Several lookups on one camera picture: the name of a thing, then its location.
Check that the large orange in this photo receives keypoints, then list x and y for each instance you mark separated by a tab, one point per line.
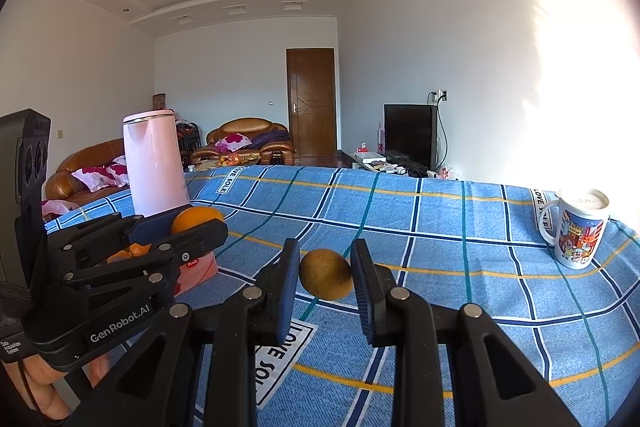
193	216

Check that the brown wooden door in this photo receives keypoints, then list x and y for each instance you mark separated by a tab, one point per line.
311	98

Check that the small orange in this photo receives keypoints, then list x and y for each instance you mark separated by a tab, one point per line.
132	251

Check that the white cartoon printed mug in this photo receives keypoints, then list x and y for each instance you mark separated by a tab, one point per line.
582	217

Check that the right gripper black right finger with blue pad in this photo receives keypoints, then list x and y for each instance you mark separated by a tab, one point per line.
493	383

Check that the brown leather sofa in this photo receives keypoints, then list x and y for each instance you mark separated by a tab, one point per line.
83	177

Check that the wall power socket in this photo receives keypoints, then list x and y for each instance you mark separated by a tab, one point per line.
438	96

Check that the pink electric kettle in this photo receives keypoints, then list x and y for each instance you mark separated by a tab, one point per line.
153	160

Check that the tv stand with clutter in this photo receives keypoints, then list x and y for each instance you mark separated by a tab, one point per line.
392	163

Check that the brown round pear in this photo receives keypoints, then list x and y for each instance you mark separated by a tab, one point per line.
325	274

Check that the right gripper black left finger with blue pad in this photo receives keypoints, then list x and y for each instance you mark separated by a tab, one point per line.
156	382

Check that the pink biscuit tin box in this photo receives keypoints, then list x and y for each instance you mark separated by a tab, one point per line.
195	272

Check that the coffee table with fruit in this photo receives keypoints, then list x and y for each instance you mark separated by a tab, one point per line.
235	158

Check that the blue plaid tablecloth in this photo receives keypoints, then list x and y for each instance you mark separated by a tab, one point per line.
451	242

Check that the black television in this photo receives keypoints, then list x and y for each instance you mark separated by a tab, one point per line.
410	131

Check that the brown leather armchair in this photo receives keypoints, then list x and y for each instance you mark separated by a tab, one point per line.
251	138

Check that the person's left hand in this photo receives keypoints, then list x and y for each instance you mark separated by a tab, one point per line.
34	379

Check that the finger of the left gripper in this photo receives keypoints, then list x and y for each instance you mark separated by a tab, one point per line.
80	252
156	289

